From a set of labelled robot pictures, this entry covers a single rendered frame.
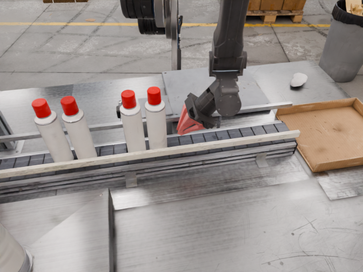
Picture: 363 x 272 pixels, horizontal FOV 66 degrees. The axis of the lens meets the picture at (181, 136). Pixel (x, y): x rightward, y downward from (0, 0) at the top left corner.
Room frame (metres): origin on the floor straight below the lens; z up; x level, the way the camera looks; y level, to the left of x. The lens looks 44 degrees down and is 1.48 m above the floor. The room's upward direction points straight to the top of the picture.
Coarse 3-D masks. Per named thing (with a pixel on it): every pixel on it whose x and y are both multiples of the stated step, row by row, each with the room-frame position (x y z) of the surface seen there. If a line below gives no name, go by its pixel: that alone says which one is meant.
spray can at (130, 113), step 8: (128, 96) 0.53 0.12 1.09; (128, 104) 0.53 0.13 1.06; (136, 104) 0.54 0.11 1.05; (120, 112) 0.53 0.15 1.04; (128, 112) 0.52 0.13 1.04; (136, 112) 0.53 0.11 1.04; (128, 120) 0.52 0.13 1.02; (136, 120) 0.52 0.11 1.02; (128, 128) 0.52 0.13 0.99; (136, 128) 0.52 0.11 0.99; (128, 136) 0.52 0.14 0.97; (136, 136) 0.52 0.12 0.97; (128, 144) 0.52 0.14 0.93; (136, 144) 0.52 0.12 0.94; (144, 144) 0.54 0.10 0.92; (128, 152) 0.53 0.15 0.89
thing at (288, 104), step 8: (264, 104) 0.66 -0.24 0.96; (272, 104) 0.66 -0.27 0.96; (280, 104) 0.66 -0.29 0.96; (288, 104) 0.66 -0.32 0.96; (216, 112) 0.62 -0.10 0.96; (240, 112) 0.63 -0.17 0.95; (144, 120) 0.59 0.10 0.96; (168, 120) 0.59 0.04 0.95; (176, 120) 0.60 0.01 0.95; (64, 128) 0.55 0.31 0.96; (96, 128) 0.56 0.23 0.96; (104, 128) 0.56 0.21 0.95; (112, 128) 0.57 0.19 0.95; (0, 136) 0.52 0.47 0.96; (8, 136) 0.52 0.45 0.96; (16, 136) 0.52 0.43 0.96; (24, 136) 0.52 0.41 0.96; (32, 136) 0.53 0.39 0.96; (40, 136) 0.53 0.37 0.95
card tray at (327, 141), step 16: (288, 112) 0.77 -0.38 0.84; (304, 112) 0.77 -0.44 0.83; (320, 112) 0.77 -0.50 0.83; (336, 112) 0.77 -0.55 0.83; (352, 112) 0.77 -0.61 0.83; (288, 128) 0.69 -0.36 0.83; (304, 128) 0.69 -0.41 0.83; (320, 128) 0.69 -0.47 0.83; (336, 128) 0.69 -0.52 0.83; (352, 128) 0.69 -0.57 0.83; (304, 144) 0.62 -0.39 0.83; (320, 144) 0.62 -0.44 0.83; (336, 144) 0.62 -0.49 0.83; (352, 144) 0.62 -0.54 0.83; (320, 160) 0.55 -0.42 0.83; (336, 160) 0.52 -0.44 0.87; (352, 160) 0.53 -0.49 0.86
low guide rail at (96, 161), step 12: (288, 132) 0.59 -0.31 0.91; (192, 144) 0.54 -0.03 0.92; (204, 144) 0.54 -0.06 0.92; (216, 144) 0.54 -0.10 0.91; (228, 144) 0.55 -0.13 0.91; (240, 144) 0.55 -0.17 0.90; (108, 156) 0.50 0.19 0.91; (120, 156) 0.50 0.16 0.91; (132, 156) 0.50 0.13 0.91; (144, 156) 0.50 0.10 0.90; (156, 156) 0.51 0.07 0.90; (12, 168) 0.45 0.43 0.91; (24, 168) 0.45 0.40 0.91; (36, 168) 0.45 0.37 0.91; (48, 168) 0.46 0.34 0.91; (60, 168) 0.46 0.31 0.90
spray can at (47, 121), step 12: (36, 108) 0.49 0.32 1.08; (48, 108) 0.51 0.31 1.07; (36, 120) 0.49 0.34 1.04; (48, 120) 0.49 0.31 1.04; (48, 132) 0.48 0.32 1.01; (60, 132) 0.50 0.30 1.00; (48, 144) 0.48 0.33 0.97; (60, 144) 0.49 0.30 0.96; (60, 156) 0.49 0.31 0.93; (72, 156) 0.51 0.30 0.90
